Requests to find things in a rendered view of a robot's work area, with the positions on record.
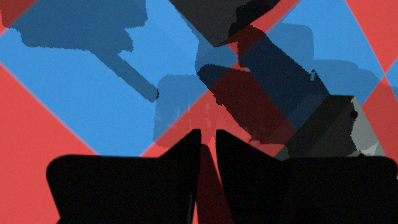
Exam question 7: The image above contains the red peg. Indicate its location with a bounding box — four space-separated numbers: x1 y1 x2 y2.
196 144 234 224

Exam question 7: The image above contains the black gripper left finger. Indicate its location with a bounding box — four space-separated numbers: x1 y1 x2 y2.
45 129 202 224

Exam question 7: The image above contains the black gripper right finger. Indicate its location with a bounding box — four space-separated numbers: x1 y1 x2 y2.
215 129 398 224

